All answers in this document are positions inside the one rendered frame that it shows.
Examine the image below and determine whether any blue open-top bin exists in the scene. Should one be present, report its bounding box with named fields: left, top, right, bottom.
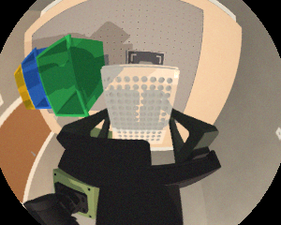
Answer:
left=21, top=48, right=52, bottom=109

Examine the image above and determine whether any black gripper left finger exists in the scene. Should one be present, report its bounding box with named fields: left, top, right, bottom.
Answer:
left=60, top=108, right=111, bottom=138

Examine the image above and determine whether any green bin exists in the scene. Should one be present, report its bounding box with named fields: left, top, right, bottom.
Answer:
left=36, top=35, right=105, bottom=117

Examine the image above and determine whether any yellow open-top bin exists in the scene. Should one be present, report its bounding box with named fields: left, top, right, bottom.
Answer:
left=14, top=65, right=36, bottom=110

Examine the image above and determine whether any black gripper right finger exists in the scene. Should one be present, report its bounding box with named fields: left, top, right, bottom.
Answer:
left=169, top=109, right=219, bottom=163

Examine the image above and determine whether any white well plate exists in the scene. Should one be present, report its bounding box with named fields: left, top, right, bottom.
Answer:
left=100, top=64, right=180, bottom=144

